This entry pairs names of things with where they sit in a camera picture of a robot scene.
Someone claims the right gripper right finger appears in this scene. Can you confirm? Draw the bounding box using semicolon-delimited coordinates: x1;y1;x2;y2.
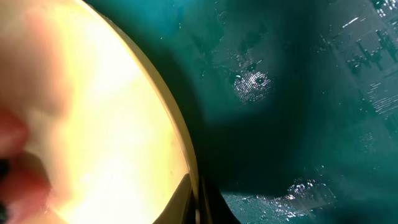
199;176;241;224

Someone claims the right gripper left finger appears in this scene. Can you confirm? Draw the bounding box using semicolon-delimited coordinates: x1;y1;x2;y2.
153;174;196;224

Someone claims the yellow-green plate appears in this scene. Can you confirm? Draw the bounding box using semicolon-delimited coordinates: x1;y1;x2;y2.
1;1;200;223

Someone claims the teal plastic serving tray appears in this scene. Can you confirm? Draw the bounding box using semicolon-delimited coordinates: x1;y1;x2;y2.
91;0;397;223

